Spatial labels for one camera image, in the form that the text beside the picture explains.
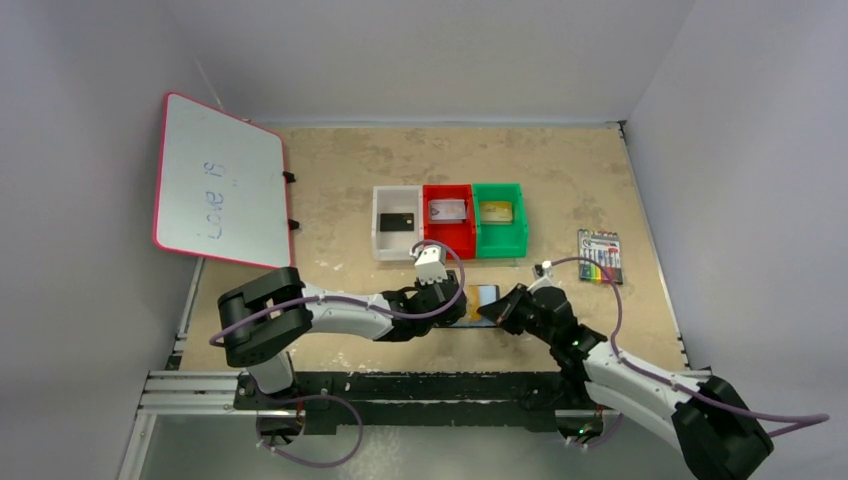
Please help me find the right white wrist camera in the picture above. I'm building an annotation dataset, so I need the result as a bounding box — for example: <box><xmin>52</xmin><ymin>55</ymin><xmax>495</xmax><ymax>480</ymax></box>
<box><xmin>529</xmin><ymin>260</ymin><xmax>556</xmax><ymax>291</ymax></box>

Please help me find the pink framed whiteboard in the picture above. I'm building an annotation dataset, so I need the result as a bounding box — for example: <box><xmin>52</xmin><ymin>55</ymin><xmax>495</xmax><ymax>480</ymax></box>
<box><xmin>152</xmin><ymin>92</ymin><xmax>293</xmax><ymax>268</ymax></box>

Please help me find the gold credit card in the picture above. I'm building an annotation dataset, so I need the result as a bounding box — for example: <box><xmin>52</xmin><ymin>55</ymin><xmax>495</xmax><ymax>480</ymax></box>
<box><xmin>478</xmin><ymin>201</ymin><xmax>514</xmax><ymax>225</ymax></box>

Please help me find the gold VIP card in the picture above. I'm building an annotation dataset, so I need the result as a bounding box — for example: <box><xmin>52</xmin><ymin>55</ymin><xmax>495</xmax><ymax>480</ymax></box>
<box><xmin>465</xmin><ymin>285</ymin><xmax>482</xmax><ymax>326</ymax></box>

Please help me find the black credit card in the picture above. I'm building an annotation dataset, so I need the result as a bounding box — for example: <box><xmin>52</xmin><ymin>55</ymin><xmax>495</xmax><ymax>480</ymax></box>
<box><xmin>378</xmin><ymin>212</ymin><xmax>417</xmax><ymax>233</ymax></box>

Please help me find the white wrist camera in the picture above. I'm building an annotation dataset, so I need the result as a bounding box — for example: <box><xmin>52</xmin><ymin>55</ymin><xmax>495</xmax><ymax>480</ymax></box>
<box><xmin>529</xmin><ymin>260</ymin><xmax>556</xmax><ymax>291</ymax></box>
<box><xmin>410</xmin><ymin>244</ymin><xmax>448</xmax><ymax>285</ymax></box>

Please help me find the white plastic bin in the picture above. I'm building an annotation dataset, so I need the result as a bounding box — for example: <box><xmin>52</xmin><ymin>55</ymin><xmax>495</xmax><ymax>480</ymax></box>
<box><xmin>371</xmin><ymin>185</ymin><xmax>423</xmax><ymax>261</ymax></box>

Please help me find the red plastic bin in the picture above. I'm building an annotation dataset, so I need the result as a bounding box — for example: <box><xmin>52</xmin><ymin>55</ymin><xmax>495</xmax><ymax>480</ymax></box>
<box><xmin>422</xmin><ymin>184</ymin><xmax>477</xmax><ymax>259</ymax></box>

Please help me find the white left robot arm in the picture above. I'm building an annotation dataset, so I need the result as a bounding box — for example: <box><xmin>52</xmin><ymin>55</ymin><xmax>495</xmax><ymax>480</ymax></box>
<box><xmin>209</xmin><ymin>267</ymin><xmax>466</xmax><ymax>395</ymax></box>

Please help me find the green plastic bin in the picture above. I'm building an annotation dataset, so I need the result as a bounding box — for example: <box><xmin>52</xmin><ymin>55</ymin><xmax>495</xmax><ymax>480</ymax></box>
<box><xmin>471</xmin><ymin>183</ymin><xmax>529</xmax><ymax>259</ymax></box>

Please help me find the pack of coloured markers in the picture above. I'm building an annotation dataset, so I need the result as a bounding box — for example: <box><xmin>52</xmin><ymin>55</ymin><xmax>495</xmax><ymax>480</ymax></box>
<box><xmin>578</xmin><ymin>229</ymin><xmax>624</xmax><ymax>285</ymax></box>

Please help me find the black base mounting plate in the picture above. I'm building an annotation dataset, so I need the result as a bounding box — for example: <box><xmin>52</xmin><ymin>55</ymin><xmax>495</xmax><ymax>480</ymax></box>
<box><xmin>233</xmin><ymin>371</ymin><xmax>616</xmax><ymax>442</ymax></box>

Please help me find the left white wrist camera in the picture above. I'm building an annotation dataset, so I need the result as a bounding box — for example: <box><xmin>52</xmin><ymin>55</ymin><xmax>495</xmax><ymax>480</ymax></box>
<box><xmin>410</xmin><ymin>244</ymin><xmax>448</xmax><ymax>285</ymax></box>

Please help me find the silver VIP card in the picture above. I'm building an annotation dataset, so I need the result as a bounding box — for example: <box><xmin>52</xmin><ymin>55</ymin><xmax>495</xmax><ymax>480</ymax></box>
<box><xmin>428</xmin><ymin>198</ymin><xmax>467</xmax><ymax>224</ymax></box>

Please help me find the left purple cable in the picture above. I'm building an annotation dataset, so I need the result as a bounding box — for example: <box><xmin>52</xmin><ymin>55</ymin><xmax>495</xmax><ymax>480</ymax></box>
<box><xmin>209</xmin><ymin>239</ymin><xmax>467</xmax><ymax>348</ymax></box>

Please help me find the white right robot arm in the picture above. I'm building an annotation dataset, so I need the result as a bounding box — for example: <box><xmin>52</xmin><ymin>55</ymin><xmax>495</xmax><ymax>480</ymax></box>
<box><xmin>477</xmin><ymin>284</ymin><xmax>774</xmax><ymax>479</ymax></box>

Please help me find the aluminium rail frame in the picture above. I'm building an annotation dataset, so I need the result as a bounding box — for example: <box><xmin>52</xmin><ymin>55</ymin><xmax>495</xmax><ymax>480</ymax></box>
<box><xmin>119</xmin><ymin>258</ymin><xmax>738</xmax><ymax>480</ymax></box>

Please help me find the black leather card holder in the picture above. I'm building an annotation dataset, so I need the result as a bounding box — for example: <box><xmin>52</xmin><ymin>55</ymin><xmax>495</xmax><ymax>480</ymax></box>
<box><xmin>450</xmin><ymin>284</ymin><xmax>500</xmax><ymax>329</ymax></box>

